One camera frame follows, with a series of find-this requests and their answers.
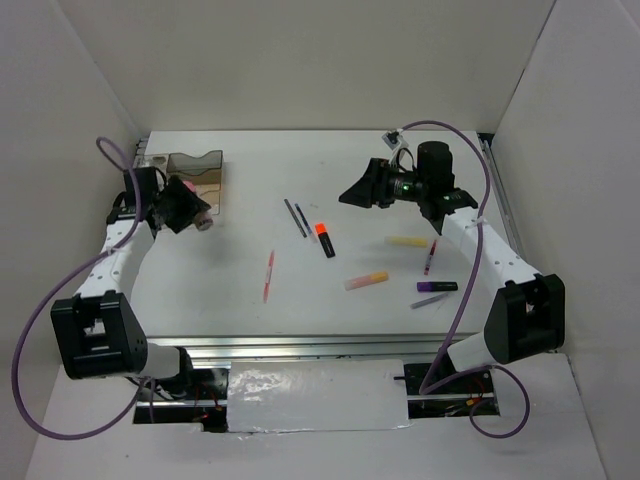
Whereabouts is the purple capped black highlighter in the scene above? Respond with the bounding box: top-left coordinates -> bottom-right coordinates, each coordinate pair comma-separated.
416,281 -> 459,293

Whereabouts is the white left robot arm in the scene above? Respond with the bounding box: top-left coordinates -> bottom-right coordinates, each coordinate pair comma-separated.
50,167 -> 210,399

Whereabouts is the grey clear capped pen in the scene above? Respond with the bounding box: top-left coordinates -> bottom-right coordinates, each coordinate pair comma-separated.
410,292 -> 449,310

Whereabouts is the pink capped pencil tube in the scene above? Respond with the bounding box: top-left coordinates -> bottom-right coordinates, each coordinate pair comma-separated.
183,180 -> 213,231

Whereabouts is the aluminium table frame rail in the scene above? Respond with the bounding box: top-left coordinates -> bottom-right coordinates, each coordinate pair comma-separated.
79,130 -> 559,361

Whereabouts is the pink orange highlighter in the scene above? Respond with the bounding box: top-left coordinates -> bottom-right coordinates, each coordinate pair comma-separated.
344,271 -> 389,291

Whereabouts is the blue clear pen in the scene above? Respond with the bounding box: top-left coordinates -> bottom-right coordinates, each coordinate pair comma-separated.
294,203 -> 317,243

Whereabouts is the red white pen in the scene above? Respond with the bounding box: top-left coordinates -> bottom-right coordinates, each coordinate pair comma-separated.
423,239 -> 438,276

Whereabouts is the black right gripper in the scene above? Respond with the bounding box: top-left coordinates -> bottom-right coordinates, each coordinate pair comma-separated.
339,157 -> 429,209

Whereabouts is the yellow highlighter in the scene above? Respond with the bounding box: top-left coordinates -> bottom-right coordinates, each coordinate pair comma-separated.
384,236 -> 430,248

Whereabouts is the orange capped black highlighter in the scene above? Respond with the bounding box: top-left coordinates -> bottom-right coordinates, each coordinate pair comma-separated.
315,223 -> 336,258

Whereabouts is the clear long organizer tray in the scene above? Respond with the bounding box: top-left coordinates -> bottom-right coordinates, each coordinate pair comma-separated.
134,154 -> 169,173

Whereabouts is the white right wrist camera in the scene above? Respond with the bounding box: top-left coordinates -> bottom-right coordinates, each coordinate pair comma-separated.
382,129 -> 410,167

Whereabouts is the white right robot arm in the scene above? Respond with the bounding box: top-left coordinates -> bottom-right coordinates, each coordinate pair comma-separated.
339,141 -> 565,392

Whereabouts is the dark patterned pencil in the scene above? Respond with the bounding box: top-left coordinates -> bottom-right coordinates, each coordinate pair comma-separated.
283,198 -> 307,238

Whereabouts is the smoky grey organizer compartment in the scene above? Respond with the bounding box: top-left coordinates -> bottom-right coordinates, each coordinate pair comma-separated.
167,150 -> 224,176

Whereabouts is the red slim pen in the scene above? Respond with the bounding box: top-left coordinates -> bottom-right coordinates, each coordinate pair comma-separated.
262,250 -> 275,304

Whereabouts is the white cover sheet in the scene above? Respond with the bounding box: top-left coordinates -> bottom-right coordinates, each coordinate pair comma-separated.
227,359 -> 410,433

